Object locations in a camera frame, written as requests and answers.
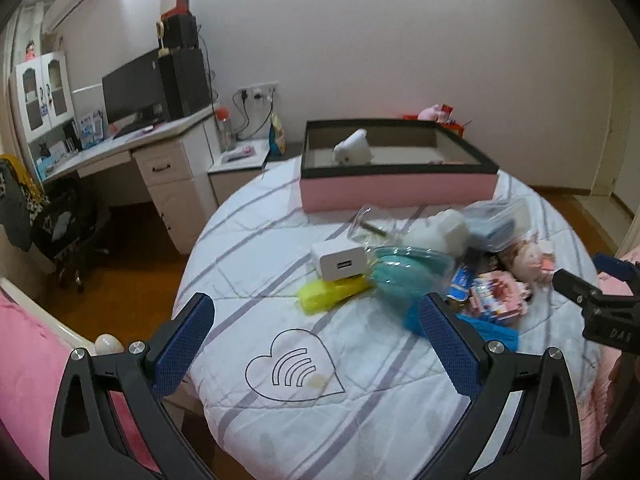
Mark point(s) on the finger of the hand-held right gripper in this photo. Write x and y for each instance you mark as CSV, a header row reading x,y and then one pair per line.
x,y
617,267
575,285

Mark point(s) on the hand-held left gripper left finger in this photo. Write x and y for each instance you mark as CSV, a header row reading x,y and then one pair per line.
x,y
180,345

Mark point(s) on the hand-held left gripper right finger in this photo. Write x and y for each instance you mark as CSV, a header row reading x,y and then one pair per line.
x,y
450,345

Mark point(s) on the blue highlighter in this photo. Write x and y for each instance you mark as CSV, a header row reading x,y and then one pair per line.
x,y
490,332

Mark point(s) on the small beige doll figurine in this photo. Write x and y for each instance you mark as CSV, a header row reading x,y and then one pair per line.
x,y
525,257

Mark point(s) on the blue tin box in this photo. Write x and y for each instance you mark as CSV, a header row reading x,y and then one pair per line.
x,y
460,282

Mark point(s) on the teal round case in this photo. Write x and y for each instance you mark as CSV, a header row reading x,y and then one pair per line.
x,y
400,275

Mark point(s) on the yellow highlighter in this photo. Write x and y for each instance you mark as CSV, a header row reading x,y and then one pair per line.
x,y
325,296

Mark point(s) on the white charger adapter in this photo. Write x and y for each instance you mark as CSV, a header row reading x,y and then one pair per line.
x,y
340,260

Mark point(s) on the pink storage box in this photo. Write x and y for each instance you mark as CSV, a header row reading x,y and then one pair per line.
x,y
400,192

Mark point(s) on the white round knob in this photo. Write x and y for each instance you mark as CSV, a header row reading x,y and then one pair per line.
x,y
109,344

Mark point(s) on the round table striped cloth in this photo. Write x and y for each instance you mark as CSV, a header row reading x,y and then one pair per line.
x,y
240,270

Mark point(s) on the black office chair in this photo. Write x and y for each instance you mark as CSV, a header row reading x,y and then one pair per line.
x,y
70,230

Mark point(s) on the white nightstand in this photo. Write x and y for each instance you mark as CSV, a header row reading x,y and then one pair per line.
x,y
235,180

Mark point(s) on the white desk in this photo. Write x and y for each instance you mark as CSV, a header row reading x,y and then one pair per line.
x,y
165,170

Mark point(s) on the pink packet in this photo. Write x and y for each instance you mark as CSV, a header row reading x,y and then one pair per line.
x,y
239,153

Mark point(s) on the red toy box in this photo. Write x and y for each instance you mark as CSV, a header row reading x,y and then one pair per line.
x,y
450,122

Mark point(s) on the white plastic toy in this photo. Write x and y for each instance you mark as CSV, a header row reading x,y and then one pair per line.
x,y
352,150

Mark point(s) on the red-capped water bottle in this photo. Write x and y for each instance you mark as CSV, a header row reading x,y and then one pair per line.
x,y
225,130

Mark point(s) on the black keyboard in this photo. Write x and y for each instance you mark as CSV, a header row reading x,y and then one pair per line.
x,y
132,129

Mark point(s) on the pink plush toy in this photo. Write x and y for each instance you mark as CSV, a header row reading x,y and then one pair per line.
x,y
430,112

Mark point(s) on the snack bag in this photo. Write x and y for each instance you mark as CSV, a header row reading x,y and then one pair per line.
x,y
276,135

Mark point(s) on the blue white box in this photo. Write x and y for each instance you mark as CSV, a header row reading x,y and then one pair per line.
x,y
91,130

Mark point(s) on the black computer tower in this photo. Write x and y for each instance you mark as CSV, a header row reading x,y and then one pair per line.
x,y
185,85

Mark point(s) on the black monitor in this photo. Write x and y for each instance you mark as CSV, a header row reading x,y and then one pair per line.
x,y
132,87

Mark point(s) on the white glass-door cabinet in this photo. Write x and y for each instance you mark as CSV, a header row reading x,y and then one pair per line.
x,y
30,90

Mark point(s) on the small beige stand ornament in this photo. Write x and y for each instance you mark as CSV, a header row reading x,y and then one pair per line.
x,y
162,40

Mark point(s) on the black speaker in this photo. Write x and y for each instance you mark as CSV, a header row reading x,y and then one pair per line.
x,y
180,32

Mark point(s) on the small pink doll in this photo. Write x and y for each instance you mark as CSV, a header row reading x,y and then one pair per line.
x,y
31,51

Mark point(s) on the red desk calendar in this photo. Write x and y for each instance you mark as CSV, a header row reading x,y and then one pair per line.
x,y
172,2

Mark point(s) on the white wooden frame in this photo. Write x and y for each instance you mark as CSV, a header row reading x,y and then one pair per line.
x,y
50,322

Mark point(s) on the wall power outlet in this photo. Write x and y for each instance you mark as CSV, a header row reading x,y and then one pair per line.
x,y
257,91

